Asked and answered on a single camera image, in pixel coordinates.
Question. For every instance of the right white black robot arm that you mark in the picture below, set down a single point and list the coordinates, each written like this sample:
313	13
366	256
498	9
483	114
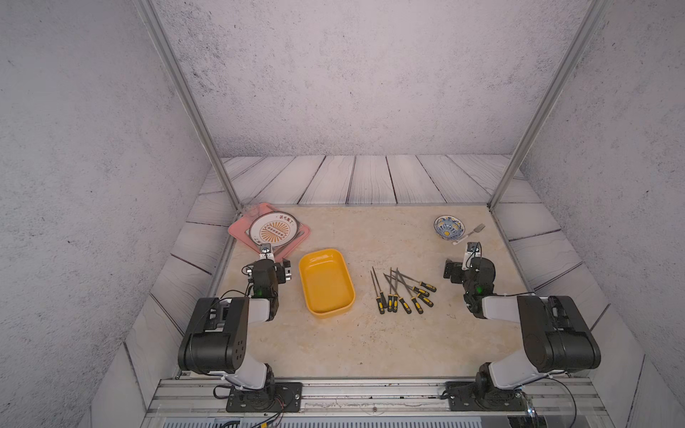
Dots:
556	338

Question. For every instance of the aluminium frame post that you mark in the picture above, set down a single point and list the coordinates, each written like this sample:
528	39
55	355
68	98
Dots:
589	24
170	62

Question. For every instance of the silver fork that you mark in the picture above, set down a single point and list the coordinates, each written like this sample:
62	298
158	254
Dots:
476	230

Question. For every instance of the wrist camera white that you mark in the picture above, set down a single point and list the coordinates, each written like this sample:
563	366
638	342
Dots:
266	252
473	250

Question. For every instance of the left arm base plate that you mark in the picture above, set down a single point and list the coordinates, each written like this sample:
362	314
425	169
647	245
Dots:
278	397

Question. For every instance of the left aluminium frame post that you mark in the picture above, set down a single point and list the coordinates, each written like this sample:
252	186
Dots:
170	62

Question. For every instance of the aluminium mounting rail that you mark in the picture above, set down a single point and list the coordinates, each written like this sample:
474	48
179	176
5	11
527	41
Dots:
575	400

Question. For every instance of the blue patterned small bowl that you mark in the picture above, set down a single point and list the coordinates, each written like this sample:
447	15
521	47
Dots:
449	228

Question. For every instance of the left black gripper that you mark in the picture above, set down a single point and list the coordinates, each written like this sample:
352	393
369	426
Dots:
283	272

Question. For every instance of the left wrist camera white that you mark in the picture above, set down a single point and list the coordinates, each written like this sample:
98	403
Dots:
266	252

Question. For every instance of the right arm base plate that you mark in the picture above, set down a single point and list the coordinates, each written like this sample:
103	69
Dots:
469	397

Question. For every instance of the white plate orange sunburst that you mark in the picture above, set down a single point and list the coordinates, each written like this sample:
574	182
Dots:
275	228

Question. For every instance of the right aluminium frame post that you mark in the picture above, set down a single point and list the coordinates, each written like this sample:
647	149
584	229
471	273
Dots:
589	24

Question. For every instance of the file tool yellow black handle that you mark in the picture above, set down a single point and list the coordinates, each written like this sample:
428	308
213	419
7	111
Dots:
379	300

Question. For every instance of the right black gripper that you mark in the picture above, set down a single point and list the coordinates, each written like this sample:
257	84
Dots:
458	271

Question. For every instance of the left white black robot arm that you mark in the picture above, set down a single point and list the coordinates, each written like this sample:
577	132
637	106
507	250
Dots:
215	343

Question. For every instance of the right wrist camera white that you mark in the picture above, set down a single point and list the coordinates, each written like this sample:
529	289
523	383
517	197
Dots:
473	250

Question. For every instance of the yellow plastic storage box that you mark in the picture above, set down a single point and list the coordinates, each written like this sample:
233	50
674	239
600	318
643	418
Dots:
327	286

